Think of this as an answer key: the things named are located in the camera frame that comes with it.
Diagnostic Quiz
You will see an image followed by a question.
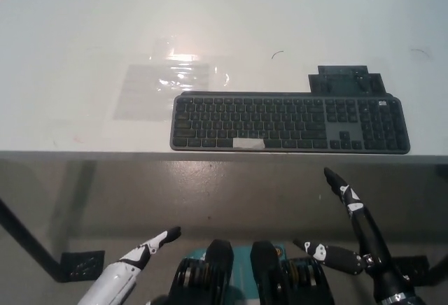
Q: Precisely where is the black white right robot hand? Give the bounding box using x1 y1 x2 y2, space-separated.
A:
292 166 398 282

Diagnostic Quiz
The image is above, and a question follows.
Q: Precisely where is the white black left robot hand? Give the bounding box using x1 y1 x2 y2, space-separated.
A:
76 227 182 305

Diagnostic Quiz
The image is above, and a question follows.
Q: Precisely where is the black ribbed robot body block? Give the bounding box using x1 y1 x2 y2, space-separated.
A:
167 239 235 305
250 241 334 305

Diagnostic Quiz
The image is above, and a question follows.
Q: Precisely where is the black table foot plate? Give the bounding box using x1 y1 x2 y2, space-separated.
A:
60 250 106 283
393 255 430 275

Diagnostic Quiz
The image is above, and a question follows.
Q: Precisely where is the black metal table leg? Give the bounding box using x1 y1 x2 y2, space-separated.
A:
0 198 68 282

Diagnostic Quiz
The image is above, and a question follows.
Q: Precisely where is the white tape strip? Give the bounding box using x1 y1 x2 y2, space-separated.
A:
232 137 265 150

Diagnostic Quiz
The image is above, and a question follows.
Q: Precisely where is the translucent grey plastic sheet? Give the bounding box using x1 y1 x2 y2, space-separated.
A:
112 64 211 122

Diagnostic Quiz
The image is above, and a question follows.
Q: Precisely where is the clear crinkled plastic film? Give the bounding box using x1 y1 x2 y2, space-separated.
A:
150 41 234 91

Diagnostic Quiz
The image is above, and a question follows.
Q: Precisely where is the dark grey wireless keyboard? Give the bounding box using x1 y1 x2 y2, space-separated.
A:
169 90 411 155

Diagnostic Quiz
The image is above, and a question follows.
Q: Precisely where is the black plastic bracket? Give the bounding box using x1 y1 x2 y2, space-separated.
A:
307 65 386 95

